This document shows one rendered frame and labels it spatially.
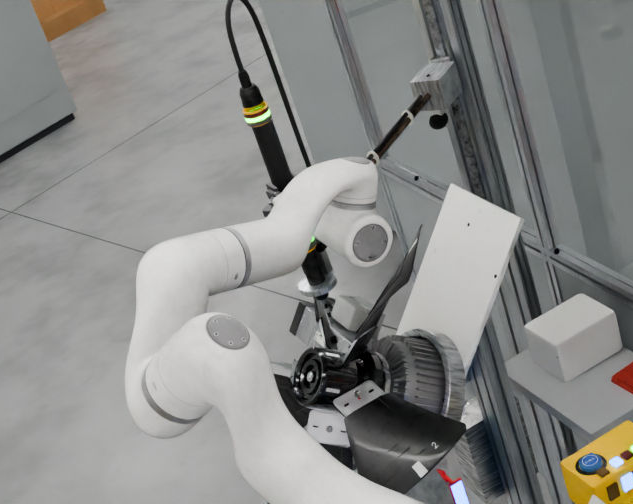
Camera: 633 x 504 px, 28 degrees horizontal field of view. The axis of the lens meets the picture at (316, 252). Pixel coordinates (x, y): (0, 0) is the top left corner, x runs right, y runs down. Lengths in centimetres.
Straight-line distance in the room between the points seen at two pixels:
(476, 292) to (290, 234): 78
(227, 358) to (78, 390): 372
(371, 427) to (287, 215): 62
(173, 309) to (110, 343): 381
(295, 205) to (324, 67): 331
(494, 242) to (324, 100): 280
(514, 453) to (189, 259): 129
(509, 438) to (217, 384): 132
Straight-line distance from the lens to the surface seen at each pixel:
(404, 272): 227
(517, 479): 286
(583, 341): 283
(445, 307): 260
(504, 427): 276
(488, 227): 254
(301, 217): 184
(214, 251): 172
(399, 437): 230
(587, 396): 280
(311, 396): 245
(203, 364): 155
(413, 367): 249
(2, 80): 798
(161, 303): 167
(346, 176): 188
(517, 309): 305
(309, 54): 518
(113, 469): 470
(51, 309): 597
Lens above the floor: 255
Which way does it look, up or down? 27 degrees down
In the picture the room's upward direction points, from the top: 19 degrees counter-clockwise
